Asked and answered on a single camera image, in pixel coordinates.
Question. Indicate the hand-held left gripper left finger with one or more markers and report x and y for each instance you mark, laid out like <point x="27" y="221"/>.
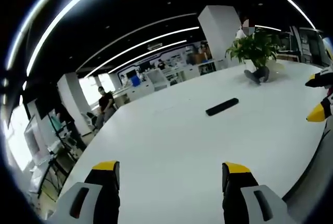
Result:
<point x="89" y="198"/>

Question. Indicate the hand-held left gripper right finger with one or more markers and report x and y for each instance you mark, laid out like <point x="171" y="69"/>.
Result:
<point x="245" y="195"/>

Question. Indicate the black remote control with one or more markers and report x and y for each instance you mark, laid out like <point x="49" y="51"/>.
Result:
<point x="222" y="106"/>

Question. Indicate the dark grey plant pot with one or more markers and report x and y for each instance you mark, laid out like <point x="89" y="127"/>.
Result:
<point x="257" y="75"/>

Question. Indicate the black metal rack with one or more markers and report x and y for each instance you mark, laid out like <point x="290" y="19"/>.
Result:
<point x="61" y="133"/>

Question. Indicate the green potted plant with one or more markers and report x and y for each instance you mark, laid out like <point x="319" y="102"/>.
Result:
<point x="253" y="48"/>

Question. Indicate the black office chair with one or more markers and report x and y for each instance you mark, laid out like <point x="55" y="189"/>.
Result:
<point x="91" y="120"/>

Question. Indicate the white square pillar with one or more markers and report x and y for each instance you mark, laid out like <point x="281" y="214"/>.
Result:
<point x="217" y="35"/>

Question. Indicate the blue box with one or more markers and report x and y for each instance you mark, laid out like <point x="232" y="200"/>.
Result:
<point x="134" y="80"/>

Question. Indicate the white counter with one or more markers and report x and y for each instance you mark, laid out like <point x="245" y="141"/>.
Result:
<point x="145" y="85"/>

